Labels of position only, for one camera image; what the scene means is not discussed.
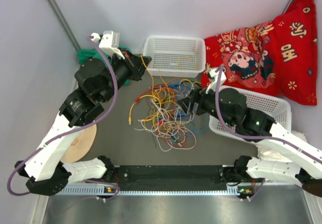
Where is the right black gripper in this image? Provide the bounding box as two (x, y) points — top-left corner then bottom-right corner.
(177, 82), (234, 128)

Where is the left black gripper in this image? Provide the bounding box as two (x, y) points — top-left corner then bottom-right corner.
(100, 47), (152, 104)

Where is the orange thin cable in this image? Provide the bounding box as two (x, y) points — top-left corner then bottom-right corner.
(177, 55), (197, 71)

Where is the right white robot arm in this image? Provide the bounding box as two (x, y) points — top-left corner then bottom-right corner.
(179, 88), (321, 197)

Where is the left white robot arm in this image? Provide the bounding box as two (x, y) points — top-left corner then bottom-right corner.
(14, 48), (152, 196)

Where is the white basket at back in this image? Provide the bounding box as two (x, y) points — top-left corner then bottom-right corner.
(143, 35), (206, 78)

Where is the white basket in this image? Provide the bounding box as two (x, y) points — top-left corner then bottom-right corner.
(143, 35), (206, 78)
(209, 86), (292, 142)

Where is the green cloth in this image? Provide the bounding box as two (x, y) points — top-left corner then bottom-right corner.
(76, 45), (132, 86)

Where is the white basket at right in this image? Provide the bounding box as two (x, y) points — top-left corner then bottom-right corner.
(209, 86), (292, 142)

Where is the white cloth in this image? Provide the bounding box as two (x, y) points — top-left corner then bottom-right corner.
(257, 130), (308, 163)

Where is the beige cloth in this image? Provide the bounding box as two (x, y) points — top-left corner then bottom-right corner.
(61, 124), (97, 163)

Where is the red patterned cloth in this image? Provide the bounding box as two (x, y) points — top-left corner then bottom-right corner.
(201, 0), (318, 106)

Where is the blue cable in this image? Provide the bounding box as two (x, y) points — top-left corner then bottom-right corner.
(166, 79), (209, 138)

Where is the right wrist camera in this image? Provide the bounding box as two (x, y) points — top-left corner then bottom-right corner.
(206, 67), (226, 94)

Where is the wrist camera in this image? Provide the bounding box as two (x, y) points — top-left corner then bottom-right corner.
(206, 67), (226, 94)
(90, 31), (125, 59)

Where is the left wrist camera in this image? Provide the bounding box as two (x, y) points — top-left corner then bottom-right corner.
(90, 31), (125, 59)

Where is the white cable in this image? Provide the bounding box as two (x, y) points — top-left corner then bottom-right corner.
(134, 100), (198, 152)

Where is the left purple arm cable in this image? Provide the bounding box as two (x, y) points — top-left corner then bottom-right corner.
(7, 35), (119, 196)

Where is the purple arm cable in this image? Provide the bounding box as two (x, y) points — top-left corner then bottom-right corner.
(214, 64), (322, 164)
(7, 35), (119, 196)

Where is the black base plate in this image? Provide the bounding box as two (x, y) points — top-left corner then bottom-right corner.
(112, 165), (226, 191)

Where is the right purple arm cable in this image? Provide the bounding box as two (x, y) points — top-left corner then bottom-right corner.
(214, 64), (322, 164)

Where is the grey slotted cable duct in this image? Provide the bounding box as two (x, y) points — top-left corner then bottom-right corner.
(57, 183), (254, 197)

